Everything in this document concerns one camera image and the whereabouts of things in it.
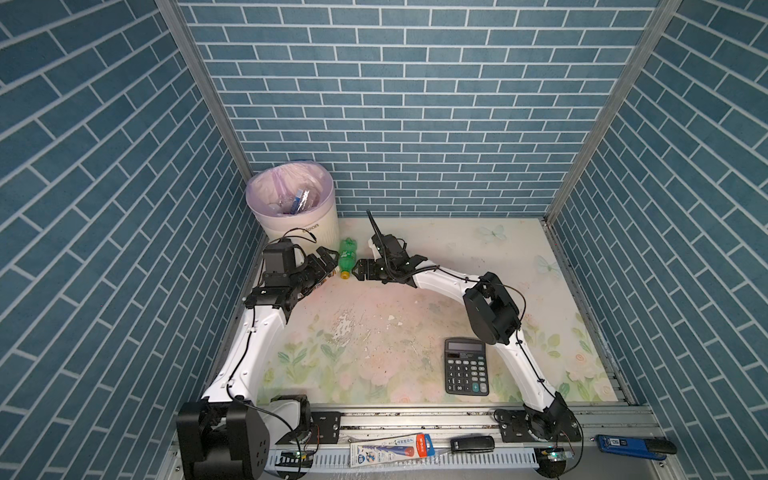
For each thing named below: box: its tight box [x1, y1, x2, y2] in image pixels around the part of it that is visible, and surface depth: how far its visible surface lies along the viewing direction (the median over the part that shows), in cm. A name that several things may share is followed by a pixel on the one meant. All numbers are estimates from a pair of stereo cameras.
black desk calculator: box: [444, 338, 489, 396], surface depth 83 cm
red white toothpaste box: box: [349, 433, 436, 468], surface depth 71 cm
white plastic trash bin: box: [246, 161, 339, 254], surface depth 97 cm
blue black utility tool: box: [596, 434, 678, 461], surface depth 72 cm
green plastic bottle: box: [338, 237, 357, 280], surface depth 104 cm
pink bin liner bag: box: [245, 161, 335, 224], surface depth 98 cm
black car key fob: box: [450, 435, 495, 453], surface depth 70 cm
